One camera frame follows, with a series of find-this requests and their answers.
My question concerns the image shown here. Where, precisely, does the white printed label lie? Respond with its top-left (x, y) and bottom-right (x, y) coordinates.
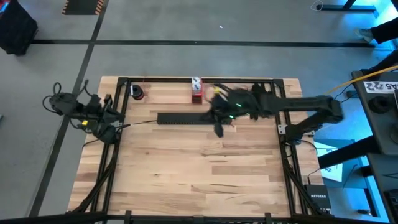
top-left (363, 80), bottom-right (398, 94)

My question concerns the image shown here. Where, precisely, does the yellow hanging cord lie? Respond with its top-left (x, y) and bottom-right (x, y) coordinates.
top-left (325, 64), bottom-right (398, 96)

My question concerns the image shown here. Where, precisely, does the black zip tie bundle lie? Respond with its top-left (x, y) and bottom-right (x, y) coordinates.
top-left (248, 82), bottom-right (274, 121)

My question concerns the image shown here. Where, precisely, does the black slotted cable duct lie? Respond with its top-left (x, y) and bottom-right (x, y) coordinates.
top-left (157, 112), bottom-right (218, 126)

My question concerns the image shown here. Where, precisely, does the hazard striped floor mat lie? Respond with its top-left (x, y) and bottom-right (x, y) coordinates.
top-left (61, 0), bottom-right (105, 16)

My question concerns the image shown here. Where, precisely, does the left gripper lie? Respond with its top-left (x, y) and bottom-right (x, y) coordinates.
top-left (81, 95), bottom-right (125, 144)

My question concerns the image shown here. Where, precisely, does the person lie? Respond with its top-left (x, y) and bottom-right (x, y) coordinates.
top-left (354, 17), bottom-right (398, 44)

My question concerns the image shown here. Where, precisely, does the black desk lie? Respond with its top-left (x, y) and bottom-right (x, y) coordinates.
top-left (317, 57), bottom-right (398, 224)

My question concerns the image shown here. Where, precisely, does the black spool on red base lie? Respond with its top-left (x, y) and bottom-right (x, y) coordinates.
top-left (129, 84), bottom-right (146, 101)

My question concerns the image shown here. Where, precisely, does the white paper sheet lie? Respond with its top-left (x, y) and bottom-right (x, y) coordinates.
top-left (313, 141), bottom-right (343, 183)

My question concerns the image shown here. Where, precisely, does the red mount with white box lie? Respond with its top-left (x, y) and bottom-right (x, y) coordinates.
top-left (190, 76), bottom-right (203, 104)

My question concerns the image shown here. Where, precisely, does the black aluminium table frame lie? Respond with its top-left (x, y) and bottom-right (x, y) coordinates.
top-left (67, 76), bottom-right (332, 218)

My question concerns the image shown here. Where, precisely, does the black crossbeam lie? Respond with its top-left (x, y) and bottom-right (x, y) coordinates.
top-left (0, 211), bottom-right (398, 224)

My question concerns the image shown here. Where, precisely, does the black network switch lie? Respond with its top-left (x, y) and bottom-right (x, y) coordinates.
top-left (303, 184), bottom-right (332, 210)

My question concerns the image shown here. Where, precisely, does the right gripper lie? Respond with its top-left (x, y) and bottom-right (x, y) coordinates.
top-left (201, 83), bottom-right (261, 138)

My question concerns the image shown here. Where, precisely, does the black crate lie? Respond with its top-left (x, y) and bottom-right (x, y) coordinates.
top-left (0, 0), bottom-right (39, 56)

